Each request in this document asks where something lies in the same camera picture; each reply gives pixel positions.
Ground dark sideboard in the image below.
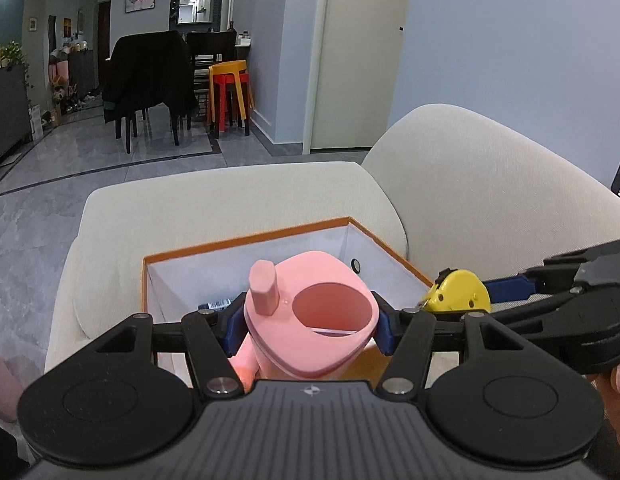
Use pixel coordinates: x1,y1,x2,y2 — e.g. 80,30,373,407
0,62,34,167

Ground pink cup with handle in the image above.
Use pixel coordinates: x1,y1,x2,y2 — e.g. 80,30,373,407
229,252,381,395

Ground dark dining chair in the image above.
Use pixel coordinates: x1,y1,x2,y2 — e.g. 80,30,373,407
186,31,237,111

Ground black dining chair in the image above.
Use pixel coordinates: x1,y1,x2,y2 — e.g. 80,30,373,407
114,107,191,155

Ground green potted plant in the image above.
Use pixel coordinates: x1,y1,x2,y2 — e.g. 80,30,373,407
0,41,29,69

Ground yellow tape measure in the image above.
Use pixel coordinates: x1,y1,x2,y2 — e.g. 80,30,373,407
421,268,491,315

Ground black barcode item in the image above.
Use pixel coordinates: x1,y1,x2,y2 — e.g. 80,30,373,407
197,296,243,311

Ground orange storage box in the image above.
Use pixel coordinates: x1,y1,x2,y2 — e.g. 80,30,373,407
142,216,433,382

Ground person's leg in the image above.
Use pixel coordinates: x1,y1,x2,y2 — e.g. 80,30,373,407
0,327,22,424

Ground person's right hand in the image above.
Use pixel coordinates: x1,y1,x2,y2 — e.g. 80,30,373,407
592,360,620,441

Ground black jacket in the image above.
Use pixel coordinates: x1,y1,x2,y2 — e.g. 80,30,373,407
102,30,199,126

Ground white door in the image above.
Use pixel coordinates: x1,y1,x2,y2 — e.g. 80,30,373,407
303,0,413,154

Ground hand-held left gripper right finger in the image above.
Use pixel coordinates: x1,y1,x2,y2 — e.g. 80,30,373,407
370,291,529,395

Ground beige sofa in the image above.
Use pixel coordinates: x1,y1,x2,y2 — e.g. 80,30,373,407
44,104,620,411

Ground pile of shoes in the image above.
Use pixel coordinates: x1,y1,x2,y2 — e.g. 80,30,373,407
49,80,104,114

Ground wall mirror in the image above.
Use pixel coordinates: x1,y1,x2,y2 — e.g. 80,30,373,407
177,0,215,25

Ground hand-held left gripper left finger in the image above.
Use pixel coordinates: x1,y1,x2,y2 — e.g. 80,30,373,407
92,292,249,397

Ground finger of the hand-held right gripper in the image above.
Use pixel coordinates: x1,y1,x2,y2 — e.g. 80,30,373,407
484,238,620,306
488,287,586,334

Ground yellow stool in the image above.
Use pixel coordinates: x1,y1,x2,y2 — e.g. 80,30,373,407
206,60,256,129

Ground red stool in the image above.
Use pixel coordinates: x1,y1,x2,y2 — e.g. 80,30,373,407
210,72,251,139

